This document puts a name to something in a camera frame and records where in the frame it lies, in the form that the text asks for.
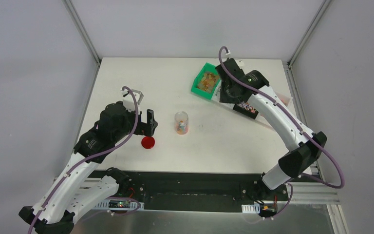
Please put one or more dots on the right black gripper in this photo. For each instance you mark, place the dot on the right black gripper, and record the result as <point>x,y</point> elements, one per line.
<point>225,99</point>

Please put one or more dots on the white gummy bin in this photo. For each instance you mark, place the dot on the white gummy bin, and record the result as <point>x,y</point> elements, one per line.
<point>286,100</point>

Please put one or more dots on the clear plastic jar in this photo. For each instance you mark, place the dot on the clear plastic jar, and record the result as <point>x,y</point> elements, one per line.
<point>181,122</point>

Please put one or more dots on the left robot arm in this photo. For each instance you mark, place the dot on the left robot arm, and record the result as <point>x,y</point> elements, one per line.
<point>61,208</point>

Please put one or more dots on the white lollipop bin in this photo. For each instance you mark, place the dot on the white lollipop bin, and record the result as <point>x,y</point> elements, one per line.
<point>216,98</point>

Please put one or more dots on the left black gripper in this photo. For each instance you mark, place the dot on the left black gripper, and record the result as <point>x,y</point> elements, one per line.
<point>146,126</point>

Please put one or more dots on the red jar lid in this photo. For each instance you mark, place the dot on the red jar lid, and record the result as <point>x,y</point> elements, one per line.
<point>148,142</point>

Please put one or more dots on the black candy bin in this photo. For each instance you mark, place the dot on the black candy bin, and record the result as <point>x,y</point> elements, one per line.
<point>245,109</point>

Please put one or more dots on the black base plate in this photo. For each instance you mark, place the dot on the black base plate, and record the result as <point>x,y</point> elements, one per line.
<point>198,192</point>

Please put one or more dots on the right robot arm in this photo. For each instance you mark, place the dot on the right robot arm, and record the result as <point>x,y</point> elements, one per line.
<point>253,88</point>

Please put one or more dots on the green candy bin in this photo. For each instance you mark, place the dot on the green candy bin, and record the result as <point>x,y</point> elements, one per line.
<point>206,81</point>

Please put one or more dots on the aluminium frame rail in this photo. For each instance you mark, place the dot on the aluminium frame rail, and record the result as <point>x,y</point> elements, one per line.
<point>314,193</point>

